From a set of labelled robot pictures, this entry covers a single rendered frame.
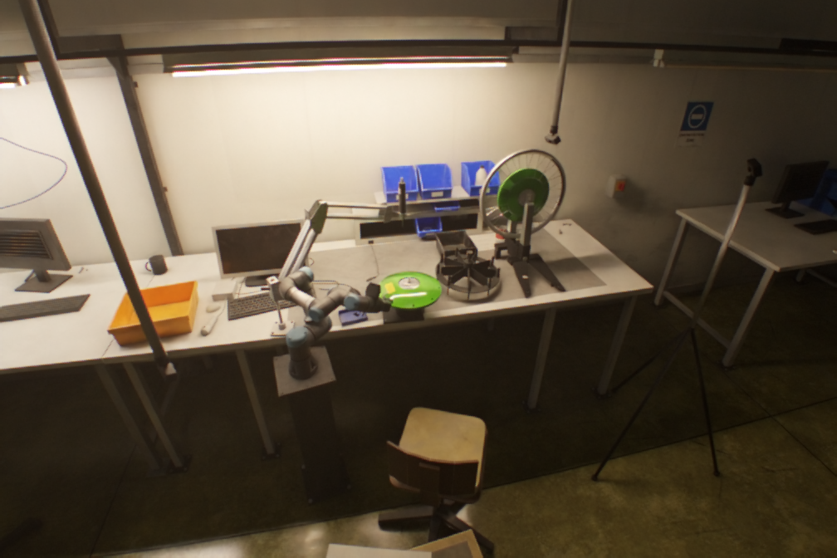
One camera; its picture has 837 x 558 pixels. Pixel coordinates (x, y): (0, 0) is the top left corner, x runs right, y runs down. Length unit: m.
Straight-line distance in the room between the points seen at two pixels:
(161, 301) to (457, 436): 1.64
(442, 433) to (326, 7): 2.21
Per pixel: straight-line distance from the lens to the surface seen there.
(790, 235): 3.90
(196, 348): 2.13
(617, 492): 2.73
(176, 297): 2.46
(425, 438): 1.93
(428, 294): 1.92
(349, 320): 2.05
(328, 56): 2.00
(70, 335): 2.55
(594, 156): 3.18
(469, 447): 1.92
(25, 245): 2.98
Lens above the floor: 2.19
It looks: 29 degrees down
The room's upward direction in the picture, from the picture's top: straight up
